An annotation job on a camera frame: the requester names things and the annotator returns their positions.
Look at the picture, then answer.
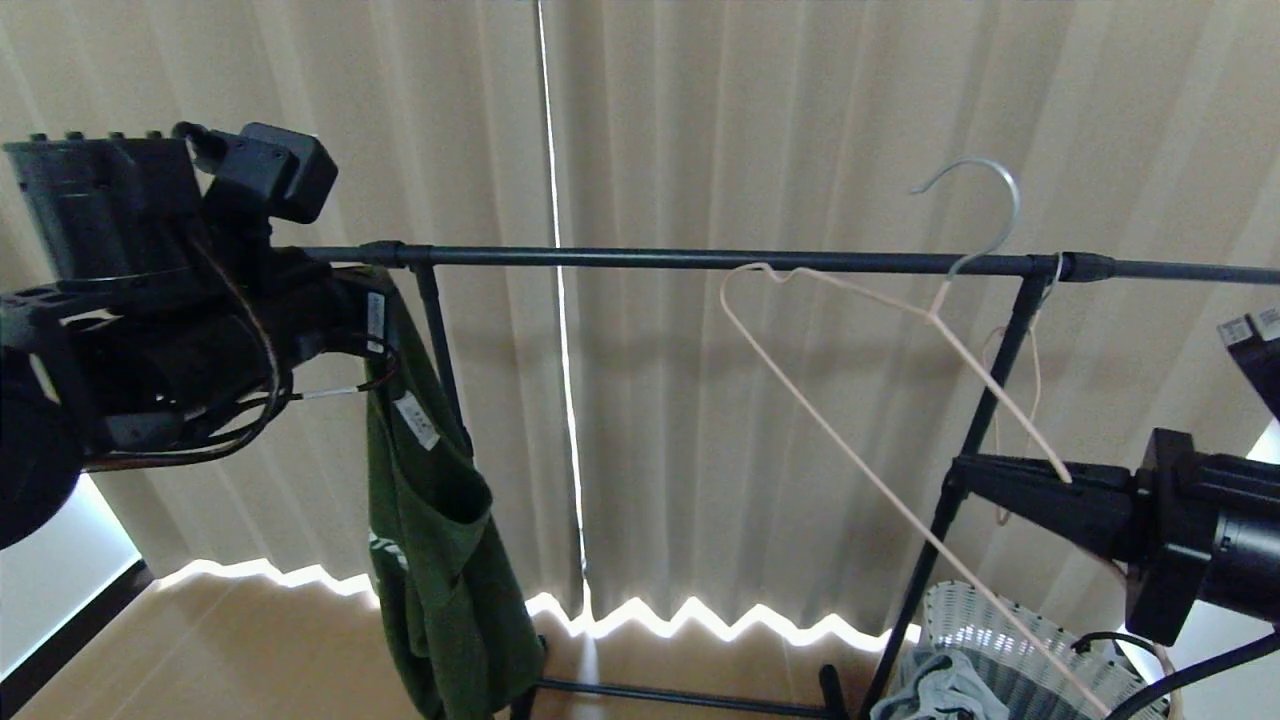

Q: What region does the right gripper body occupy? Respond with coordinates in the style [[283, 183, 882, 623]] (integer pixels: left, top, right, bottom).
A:
[[1127, 428, 1280, 647]]

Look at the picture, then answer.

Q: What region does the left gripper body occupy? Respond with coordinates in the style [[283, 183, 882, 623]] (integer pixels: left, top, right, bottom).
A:
[[92, 272, 397, 453]]

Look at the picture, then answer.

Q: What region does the pink clothes hanger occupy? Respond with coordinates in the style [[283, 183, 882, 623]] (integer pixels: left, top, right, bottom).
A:
[[980, 255, 1064, 527], [719, 157, 1187, 720]]

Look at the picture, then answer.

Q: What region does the green long-sleeved shirt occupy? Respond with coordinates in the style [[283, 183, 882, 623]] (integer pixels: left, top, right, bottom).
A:
[[365, 268, 547, 720]]

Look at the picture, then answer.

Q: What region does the white laundry basket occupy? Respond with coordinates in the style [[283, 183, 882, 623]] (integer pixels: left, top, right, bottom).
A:
[[905, 582, 1173, 720]]

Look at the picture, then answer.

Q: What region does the black clothes rack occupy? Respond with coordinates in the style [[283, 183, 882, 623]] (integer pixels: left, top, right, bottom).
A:
[[300, 240, 1280, 720]]

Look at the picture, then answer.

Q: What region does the pale grey garment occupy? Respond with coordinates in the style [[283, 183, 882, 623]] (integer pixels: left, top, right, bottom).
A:
[[870, 648, 1011, 720]]

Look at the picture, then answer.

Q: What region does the beige curtain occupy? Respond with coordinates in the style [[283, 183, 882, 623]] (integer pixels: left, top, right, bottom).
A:
[[0, 0, 1280, 651]]

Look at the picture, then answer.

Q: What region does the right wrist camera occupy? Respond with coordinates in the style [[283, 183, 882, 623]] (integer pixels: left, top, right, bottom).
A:
[[1217, 305, 1280, 422]]

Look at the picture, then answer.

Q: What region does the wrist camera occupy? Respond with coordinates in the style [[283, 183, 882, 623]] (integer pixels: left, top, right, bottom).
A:
[[1217, 305, 1280, 422], [175, 121, 340, 251]]

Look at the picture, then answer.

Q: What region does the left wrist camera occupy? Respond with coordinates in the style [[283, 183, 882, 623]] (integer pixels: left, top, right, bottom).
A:
[[175, 121, 340, 251]]

